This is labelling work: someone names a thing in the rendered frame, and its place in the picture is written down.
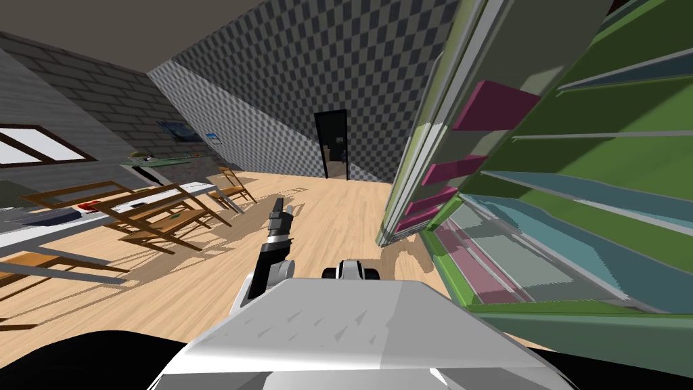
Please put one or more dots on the window with brown frame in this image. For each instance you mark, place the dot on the window with brown frame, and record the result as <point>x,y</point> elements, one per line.
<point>38,143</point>

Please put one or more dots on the white table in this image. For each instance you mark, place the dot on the white table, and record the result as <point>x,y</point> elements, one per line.
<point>19,234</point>

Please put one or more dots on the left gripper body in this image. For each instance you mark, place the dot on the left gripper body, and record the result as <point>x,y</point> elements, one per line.
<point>280,226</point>

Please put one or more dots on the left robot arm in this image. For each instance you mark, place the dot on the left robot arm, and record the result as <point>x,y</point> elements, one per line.
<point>265,265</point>

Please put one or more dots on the green refrigerator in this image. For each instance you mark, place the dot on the green refrigerator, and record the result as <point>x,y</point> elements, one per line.
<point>606,179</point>

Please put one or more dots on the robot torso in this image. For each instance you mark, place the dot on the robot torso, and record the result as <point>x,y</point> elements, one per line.
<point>346,330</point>

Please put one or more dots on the black door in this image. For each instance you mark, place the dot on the black door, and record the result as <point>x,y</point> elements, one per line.
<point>331,143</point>

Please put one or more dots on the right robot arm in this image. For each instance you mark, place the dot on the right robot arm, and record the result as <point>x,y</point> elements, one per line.
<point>639,376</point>

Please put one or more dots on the small light blue wall picture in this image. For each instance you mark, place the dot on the small light blue wall picture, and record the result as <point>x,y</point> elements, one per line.
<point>213,138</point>

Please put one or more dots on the dark blue wall picture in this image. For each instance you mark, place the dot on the dark blue wall picture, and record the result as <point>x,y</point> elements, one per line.
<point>177,130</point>

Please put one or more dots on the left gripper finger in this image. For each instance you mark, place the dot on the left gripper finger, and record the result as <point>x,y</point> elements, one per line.
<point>289,212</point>
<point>278,207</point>

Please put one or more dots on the green counter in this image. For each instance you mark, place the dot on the green counter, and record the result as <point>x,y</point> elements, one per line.
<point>157,161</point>

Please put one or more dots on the refrigerator door with pink shelves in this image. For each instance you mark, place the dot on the refrigerator door with pink shelves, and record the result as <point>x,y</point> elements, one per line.
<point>465,108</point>

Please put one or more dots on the wooden chair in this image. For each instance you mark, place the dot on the wooden chair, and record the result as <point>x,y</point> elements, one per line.
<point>38,261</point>
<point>234,188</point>
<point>76,193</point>
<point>162,219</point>

